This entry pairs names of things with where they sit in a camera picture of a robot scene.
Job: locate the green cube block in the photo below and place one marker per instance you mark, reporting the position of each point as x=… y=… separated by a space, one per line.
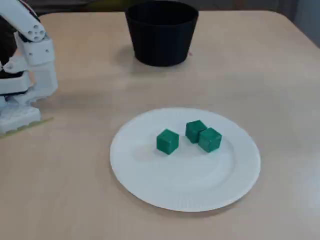
x=210 y=140
x=167 y=142
x=193 y=130

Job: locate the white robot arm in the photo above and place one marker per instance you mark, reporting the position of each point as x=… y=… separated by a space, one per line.
x=37 y=50

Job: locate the white paper plate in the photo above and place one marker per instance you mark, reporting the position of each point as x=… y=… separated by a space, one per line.
x=175 y=180

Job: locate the yellow-green base plate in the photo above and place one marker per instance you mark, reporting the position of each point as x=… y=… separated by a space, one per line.
x=37 y=123

